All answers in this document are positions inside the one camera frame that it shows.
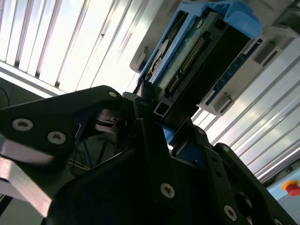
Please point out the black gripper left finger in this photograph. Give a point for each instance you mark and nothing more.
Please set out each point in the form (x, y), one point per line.
(35, 117)

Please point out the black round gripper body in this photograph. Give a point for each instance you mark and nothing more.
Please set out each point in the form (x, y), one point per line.
(105, 199)

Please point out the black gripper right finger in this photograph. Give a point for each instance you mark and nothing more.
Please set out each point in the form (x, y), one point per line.
(218, 164)

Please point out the hard disk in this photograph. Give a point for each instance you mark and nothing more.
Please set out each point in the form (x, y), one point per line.
(187, 58)

